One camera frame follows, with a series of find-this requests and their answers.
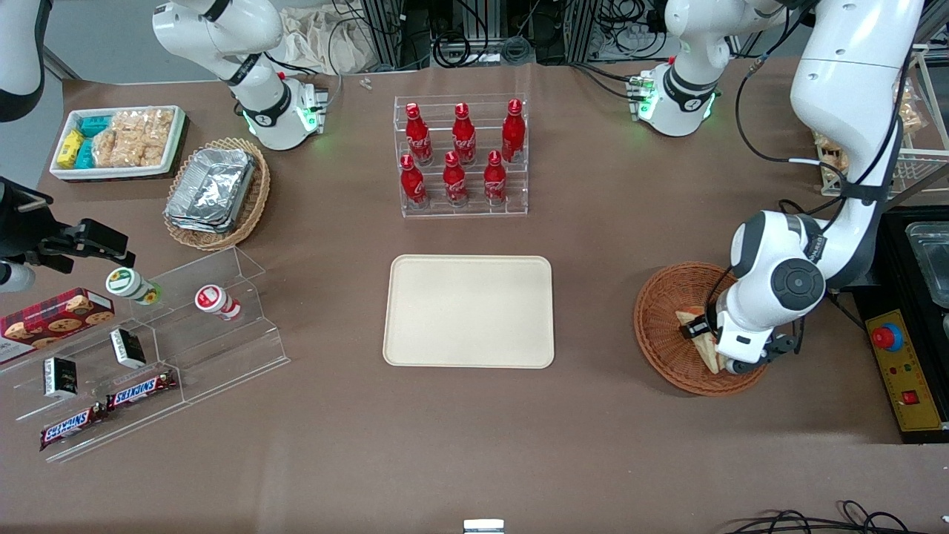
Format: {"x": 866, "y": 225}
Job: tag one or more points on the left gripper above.
{"x": 698, "y": 327}

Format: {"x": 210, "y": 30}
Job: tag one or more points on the clear acrylic bottle rack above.
{"x": 511, "y": 200}

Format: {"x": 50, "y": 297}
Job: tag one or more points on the aluminium foil tray stack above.
{"x": 211, "y": 189}

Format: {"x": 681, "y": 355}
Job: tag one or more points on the white rectangular snack tray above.
{"x": 67, "y": 172}

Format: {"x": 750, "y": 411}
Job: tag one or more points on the red lid yogurt bottle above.
{"x": 211, "y": 299}

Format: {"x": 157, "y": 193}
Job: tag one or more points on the grey metal bar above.
{"x": 919, "y": 193}

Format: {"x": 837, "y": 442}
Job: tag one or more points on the black appliance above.
{"x": 890, "y": 245}

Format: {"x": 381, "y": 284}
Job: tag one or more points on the yellow snack packet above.
{"x": 70, "y": 148}

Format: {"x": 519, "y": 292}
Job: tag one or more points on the clear rice cracker bag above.
{"x": 824, "y": 139}
{"x": 115, "y": 148}
{"x": 152, "y": 130}
{"x": 907, "y": 93}
{"x": 832, "y": 159}
{"x": 912, "y": 120}

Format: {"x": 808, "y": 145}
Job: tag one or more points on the steel pan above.
{"x": 930, "y": 259}

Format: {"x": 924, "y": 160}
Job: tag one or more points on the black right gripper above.
{"x": 21, "y": 227}

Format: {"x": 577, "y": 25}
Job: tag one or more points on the small black carton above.
{"x": 127, "y": 348}
{"x": 61, "y": 378}

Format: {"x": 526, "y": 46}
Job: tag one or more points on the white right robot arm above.
{"x": 259, "y": 111}

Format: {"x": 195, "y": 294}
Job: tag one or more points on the oval tan wicker basket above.
{"x": 256, "y": 200}

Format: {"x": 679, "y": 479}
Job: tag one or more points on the beige rectangular tray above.
{"x": 467, "y": 311}

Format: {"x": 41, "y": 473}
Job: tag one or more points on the beige cloth bag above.
{"x": 326, "y": 41}

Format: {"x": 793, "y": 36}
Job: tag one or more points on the teal snack packet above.
{"x": 95, "y": 124}
{"x": 85, "y": 154}

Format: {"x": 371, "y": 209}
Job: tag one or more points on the aluminium frame post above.
{"x": 385, "y": 30}
{"x": 587, "y": 26}

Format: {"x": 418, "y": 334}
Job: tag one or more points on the red cola bottle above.
{"x": 513, "y": 133}
{"x": 419, "y": 137}
{"x": 495, "y": 183}
{"x": 454, "y": 184}
{"x": 413, "y": 185}
{"x": 464, "y": 137}

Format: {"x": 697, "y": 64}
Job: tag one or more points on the clear acrylic stepped display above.
{"x": 222, "y": 348}

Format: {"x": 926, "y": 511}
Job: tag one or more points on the green lid yogurt bottle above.
{"x": 126, "y": 283}

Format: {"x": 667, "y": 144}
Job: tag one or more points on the red cookie box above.
{"x": 55, "y": 319}

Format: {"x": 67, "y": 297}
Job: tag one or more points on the Snickers chocolate bar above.
{"x": 70, "y": 428}
{"x": 141, "y": 389}

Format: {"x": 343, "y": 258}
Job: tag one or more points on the triangular sandwich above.
{"x": 710, "y": 357}

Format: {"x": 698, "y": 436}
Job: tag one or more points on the yellow emergency stop box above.
{"x": 912, "y": 378}

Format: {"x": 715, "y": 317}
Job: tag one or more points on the round brown wicker basket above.
{"x": 660, "y": 326}

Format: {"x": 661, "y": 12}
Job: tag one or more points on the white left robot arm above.
{"x": 845, "y": 74}

